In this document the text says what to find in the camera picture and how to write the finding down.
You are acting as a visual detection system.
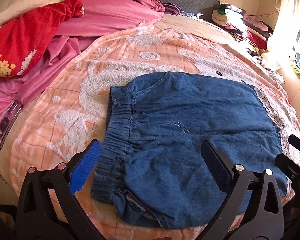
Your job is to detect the smartphone in clear case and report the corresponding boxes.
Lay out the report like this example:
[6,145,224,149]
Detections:
[0,100,23,150]

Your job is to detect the pile of folded clothes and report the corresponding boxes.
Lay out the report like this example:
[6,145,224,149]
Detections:
[211,3,273,56]

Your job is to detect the blue denim lace-trimmed pants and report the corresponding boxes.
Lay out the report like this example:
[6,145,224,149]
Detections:
[91,72,288,230]

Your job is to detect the pink blanket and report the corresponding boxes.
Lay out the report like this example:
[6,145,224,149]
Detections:
[0,0,164,122]

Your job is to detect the red floral blanket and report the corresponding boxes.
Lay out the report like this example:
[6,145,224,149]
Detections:
[0,0,84,77]

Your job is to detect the striped purple pillow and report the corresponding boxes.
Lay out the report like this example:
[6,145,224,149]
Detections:
[162,3,185,16]

